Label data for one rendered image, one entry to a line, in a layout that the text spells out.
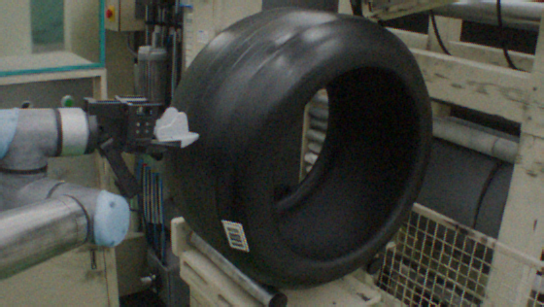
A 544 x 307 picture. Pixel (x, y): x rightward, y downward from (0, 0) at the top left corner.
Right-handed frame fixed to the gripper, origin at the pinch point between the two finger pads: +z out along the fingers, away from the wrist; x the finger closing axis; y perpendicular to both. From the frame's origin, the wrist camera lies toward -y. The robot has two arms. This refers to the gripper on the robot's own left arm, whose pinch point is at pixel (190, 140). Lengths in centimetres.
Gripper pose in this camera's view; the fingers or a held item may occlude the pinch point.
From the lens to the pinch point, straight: 93.5
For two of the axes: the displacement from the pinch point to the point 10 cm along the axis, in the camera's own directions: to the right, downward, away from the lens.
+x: -5.8, -3.0, 7.5
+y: 1.5, -9.5, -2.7
